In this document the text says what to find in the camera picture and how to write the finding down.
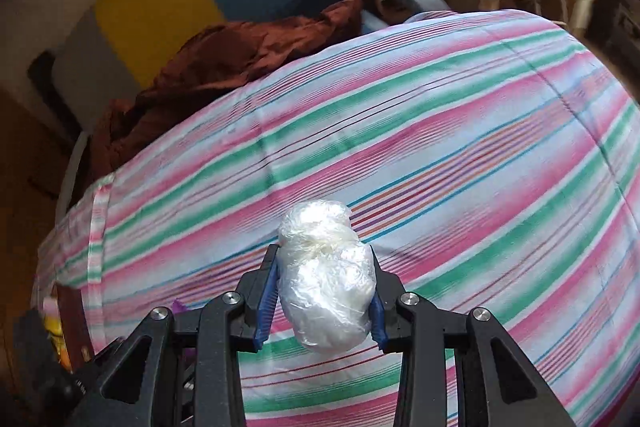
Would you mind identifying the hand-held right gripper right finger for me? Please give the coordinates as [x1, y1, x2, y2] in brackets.
[369, 252, 576, 427]

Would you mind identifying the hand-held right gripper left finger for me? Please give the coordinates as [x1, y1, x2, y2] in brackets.
[65, 244, 281, 427]

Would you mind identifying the clear plastic bundle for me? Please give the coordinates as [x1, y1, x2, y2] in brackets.
[277, 199, 377, 354]

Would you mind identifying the striped pink green cloth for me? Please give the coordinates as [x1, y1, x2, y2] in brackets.
[32, 9, 640, 427]

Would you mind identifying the rust brown crumpled cloth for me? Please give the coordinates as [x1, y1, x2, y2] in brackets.
[90, 0, 364, 188]

